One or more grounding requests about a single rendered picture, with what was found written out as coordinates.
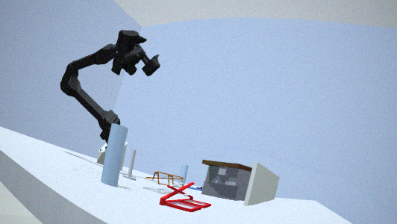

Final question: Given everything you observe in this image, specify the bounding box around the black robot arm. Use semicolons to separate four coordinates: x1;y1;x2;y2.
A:
60;30;139;144

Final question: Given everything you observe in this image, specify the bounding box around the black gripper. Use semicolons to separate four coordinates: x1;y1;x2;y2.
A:
131;35;160;77

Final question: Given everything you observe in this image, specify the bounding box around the light blue cylinder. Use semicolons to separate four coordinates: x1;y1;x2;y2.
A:
180;164;189;183
101;123;128;187

